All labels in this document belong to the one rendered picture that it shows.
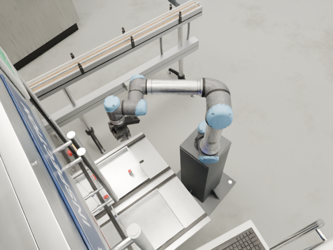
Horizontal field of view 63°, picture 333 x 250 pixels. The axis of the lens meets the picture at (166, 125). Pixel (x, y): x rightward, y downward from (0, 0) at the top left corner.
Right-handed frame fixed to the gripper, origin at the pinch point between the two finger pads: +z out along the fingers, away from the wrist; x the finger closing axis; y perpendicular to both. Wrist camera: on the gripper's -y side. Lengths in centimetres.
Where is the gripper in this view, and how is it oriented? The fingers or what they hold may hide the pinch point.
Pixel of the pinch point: (128, 137)
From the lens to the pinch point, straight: 155.2
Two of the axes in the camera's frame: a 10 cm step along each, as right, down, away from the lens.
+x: 5.8, 6.7, -4.6
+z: 0.6, 5.3, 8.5
